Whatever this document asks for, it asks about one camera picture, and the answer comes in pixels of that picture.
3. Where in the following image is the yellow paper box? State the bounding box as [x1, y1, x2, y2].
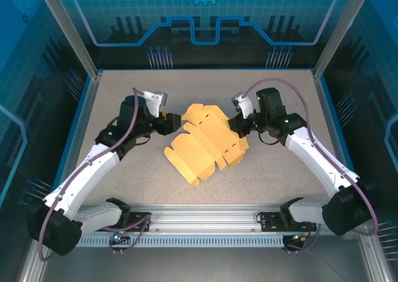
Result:
[164, 102, 250, 189]

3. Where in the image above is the blue table edge strip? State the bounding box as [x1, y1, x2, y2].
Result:
[320, 76, 355, 174]
[58, 76, 95, 183]

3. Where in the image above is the small LED connector board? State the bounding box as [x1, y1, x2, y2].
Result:
[290, 232, 312, 244]
[109, 230, 130, 245]

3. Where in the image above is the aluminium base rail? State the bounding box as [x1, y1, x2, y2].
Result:
[74, 202, 327, 237]

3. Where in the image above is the aluminium frame post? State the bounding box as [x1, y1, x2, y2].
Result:
[33, 0, 104, 79]
[312, 0, 377, 80]

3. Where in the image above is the slotted grey cable duct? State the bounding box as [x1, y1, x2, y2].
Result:
[76, 234, 293, 248]

